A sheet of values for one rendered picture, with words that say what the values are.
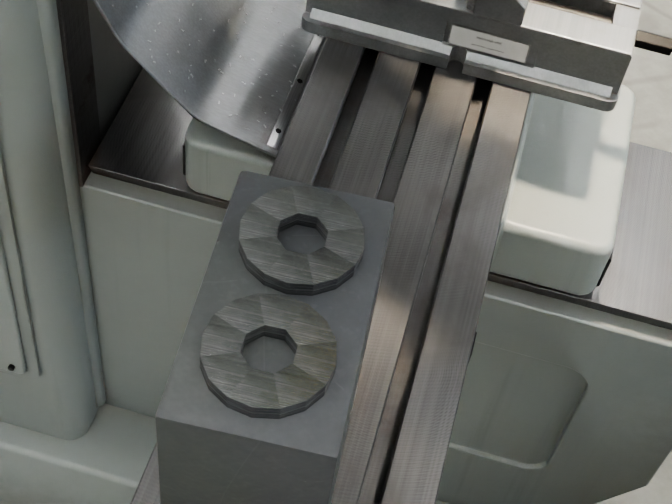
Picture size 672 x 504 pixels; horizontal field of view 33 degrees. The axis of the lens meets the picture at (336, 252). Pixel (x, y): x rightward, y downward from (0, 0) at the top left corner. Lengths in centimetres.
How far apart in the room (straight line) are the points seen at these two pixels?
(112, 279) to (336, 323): 78
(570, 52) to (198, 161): 43
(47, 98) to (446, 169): 44
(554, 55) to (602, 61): 5
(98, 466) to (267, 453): 104
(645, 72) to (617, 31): 156
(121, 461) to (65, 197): 52
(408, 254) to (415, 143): 14
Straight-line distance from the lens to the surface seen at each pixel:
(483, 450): 163
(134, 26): 121
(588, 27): 122
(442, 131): 117
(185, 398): 74
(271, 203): 82
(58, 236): 143
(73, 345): 162
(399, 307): 102
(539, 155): 133
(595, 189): 131
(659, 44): 126
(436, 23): 122
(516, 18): 119
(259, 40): 132
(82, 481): 178
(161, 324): 157
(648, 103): 272
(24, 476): 182
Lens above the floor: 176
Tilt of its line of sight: 52 degrees down
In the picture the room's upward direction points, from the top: 9 degrees clockwise
